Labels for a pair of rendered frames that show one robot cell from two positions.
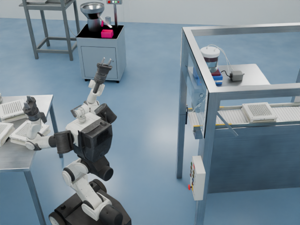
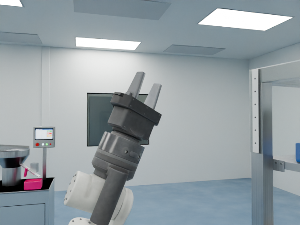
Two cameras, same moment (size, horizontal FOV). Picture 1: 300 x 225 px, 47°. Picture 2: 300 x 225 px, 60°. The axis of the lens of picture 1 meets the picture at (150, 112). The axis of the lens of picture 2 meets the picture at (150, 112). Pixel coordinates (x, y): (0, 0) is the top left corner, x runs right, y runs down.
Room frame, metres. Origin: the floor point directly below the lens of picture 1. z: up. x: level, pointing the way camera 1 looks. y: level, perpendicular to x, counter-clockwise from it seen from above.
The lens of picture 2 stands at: (1.87, 0.53, 1.50)
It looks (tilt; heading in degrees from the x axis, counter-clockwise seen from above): 1 degrees up; 338
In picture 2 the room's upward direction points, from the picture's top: straight up
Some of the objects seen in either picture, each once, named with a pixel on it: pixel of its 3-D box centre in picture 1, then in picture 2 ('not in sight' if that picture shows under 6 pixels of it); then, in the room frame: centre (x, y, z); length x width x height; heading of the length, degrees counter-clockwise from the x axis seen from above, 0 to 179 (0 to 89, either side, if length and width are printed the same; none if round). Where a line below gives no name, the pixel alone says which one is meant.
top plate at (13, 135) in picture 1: (29, 131); not in sight; (2.37, 1.05, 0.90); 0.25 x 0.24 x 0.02; 159
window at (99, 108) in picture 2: not in sight; (118, 119); (7.37, -1.01, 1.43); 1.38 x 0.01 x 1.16; 82
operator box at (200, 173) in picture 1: (197, 178); not in sight; (1.66, -0.32, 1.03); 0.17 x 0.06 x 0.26; 4
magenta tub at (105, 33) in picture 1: (107, 33); (33, 184); (4.81, 0.61, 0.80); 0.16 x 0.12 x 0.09; 82
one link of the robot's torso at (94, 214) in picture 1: (96, 206); not in sight; (2.06, 0.49, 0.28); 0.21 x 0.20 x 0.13; 51
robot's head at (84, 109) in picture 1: (81, 112); not in sight; (2.07, 0.50, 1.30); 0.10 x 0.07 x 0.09; 141
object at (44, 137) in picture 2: (114, 8); (44, 153); (5.13, 0.51, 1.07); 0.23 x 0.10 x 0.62; 82
